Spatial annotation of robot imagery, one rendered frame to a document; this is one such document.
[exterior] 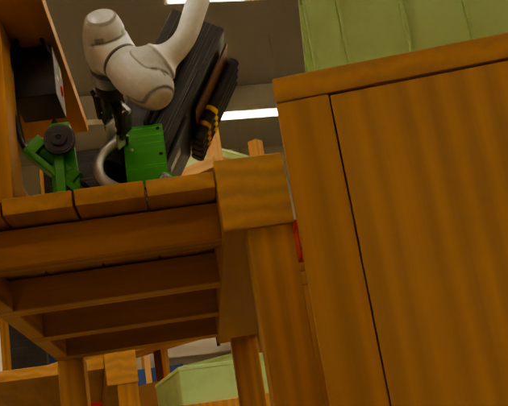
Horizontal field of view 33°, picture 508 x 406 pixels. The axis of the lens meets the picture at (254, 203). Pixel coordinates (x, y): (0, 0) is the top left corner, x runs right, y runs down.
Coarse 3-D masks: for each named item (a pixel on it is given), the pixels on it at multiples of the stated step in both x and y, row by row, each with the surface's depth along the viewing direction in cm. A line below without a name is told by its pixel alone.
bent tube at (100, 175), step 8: (128, 136) 239; (104, 144) 238; (112, 144) 238; (128, 144) 242; (104, 152) 237; (96, 160) 235; (104, 160) 236; (96, 168) 234; (96, 176) 233; (104, 176) 232; (104, 184) 231
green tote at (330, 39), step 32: (320, 0) 123; (352, 0) 123; (384, 0) 122; (416, 0) 122; (448, 0) 121; (480, 0) 121; (320, 32) 122; (352, 32) 121; (384, 32) 121; (416, 32) 120; (448, 32) 120; (480, 32) 119; (320, 64) 120
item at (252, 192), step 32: (224, 160) 173; (256, 160) 173; (224, 192) 171; (256, 192) 171; (288, 192) 172; (224, 224) 169; (256, 224) 169; (224, 256) 188; (224, 288) 220; (224, 320) 265; (256, 320) 275
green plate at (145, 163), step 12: (132, 132) 244; (144, 132) 244; (156, 132) 245; (132, 144) 242; (144, 144) 242; (156, 144) 242; (132, 156) 240; (144, 156) 240; (156, 156) 240; (132, 168) 238; (144, 168) 238; (156, 168) 238; (168, 168) 238; (132, 180) 236; (144, 180) 236
